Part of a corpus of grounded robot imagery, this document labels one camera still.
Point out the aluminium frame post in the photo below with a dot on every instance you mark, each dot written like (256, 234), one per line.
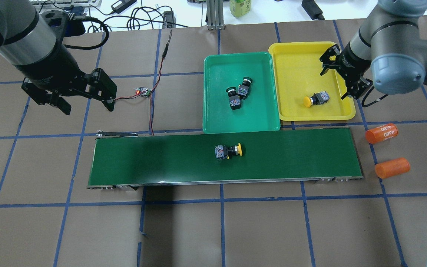
(215, 14)

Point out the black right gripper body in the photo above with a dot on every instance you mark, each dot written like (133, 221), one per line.
(350, 63)

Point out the yellow plastic tray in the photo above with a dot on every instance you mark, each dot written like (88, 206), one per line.
(297, 71)

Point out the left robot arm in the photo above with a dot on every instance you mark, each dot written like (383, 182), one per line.
(33, 43)

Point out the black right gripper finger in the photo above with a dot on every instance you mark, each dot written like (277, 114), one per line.
(351, 93)
(325, 69)

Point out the black power adapter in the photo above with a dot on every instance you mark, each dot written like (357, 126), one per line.
(312, 9)

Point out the orange cylinder marked 4680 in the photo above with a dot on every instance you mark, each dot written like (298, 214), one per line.
(381, 133)

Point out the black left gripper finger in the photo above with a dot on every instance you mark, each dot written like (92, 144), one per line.
(62, 105)
(109, 105)

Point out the green push button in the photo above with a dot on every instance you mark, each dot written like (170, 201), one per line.
(244, 88)
(234, 100)

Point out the plain orange cylinder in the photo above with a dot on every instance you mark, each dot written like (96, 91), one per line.
(392, 167)

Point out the white keyboard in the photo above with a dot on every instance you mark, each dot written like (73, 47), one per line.
(46, 4)

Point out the green plastic tray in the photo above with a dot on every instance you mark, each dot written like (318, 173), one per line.
(259, 111)

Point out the yellow push button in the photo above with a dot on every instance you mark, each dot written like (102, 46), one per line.
(226, 152)
(319, 98)

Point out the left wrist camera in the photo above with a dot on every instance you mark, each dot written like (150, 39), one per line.
(62, 23)

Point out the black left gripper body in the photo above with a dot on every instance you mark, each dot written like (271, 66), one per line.
(51, 68)

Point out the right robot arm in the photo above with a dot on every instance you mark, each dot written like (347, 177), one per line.
(386, 53)

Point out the green tea bottle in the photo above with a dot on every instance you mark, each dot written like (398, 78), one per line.
(239, 8)

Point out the green conveyor belt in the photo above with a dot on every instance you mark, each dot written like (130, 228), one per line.
(269, 156)

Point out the small green controller board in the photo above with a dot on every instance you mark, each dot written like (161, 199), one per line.
(143, 92)

